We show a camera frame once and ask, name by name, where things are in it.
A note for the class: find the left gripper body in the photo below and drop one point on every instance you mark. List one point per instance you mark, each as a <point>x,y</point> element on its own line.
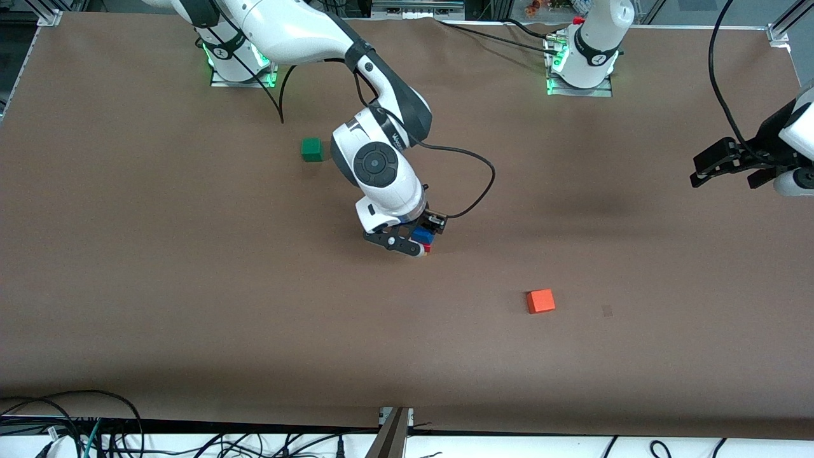
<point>767,141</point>

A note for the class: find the aluminium frame corner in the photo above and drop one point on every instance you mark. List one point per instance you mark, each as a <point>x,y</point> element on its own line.
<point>48,16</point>
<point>779,32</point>

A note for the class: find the orange cube block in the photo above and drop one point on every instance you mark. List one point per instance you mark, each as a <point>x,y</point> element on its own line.
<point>540,301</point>

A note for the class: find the grey metal post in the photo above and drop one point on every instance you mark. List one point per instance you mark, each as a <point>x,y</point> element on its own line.
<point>394,439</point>

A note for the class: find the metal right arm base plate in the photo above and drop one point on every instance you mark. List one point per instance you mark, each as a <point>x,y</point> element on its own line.
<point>245,84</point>

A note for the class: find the brown paper table cover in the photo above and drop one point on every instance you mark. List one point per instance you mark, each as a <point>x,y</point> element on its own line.
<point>254,350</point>

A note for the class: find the green cube block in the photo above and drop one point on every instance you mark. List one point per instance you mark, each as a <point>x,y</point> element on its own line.
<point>311,149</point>

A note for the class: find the metal rack unit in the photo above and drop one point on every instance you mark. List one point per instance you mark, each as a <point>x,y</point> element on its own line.
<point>413,7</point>

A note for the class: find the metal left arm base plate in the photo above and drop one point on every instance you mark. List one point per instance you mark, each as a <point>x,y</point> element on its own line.
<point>579,93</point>

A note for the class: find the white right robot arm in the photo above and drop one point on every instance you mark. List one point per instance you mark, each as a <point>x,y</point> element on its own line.
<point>299,32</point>

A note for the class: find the blue cube block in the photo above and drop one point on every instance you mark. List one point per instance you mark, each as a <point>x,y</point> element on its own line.
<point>421,235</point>

